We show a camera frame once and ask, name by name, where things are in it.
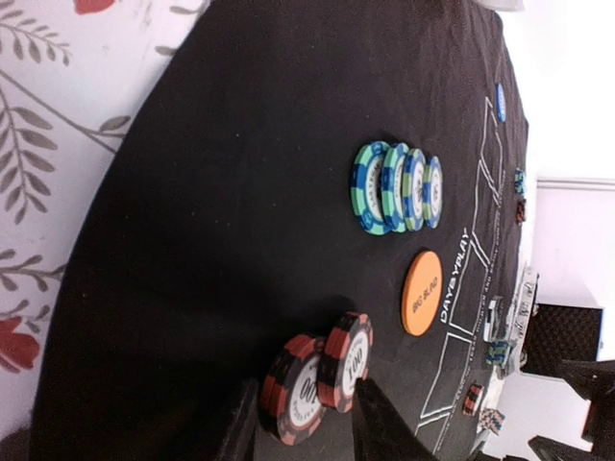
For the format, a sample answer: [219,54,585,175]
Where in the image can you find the orange chip stack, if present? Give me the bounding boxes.
[515,199,527,226]
[462,383,484,416]

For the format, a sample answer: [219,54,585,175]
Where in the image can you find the spread teal poker chips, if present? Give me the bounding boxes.
[350,140,444,236]

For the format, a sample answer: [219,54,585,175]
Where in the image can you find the black dealer button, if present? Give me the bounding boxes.
[483,296,504,342]

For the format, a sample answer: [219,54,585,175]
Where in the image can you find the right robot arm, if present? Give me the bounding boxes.
[528,359,614,460]

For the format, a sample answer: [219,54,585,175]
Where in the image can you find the orange big blind button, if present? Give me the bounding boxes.
[401,251,443,337]

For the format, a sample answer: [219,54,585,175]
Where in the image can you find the teal poker chip stack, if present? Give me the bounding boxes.
[485,339,510,368]

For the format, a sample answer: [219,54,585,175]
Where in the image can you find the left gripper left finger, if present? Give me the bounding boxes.
[211,378,258,460]

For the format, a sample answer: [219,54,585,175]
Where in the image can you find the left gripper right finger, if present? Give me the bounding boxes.
[353,378,436,461]

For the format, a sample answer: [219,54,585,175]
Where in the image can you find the blue small blind button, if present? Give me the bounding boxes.
[496,83,506,123]

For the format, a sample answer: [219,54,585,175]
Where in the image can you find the black poker felt mat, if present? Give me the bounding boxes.
[30,1,528,460]

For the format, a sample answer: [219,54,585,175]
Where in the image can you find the white poker chip stack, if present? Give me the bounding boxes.
[479,407,505,435]

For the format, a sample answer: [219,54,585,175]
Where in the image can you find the orange chip pair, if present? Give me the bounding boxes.
[258,311,374,446]

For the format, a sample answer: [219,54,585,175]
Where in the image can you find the aluminium poker case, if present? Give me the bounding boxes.
[504,266,603,378]

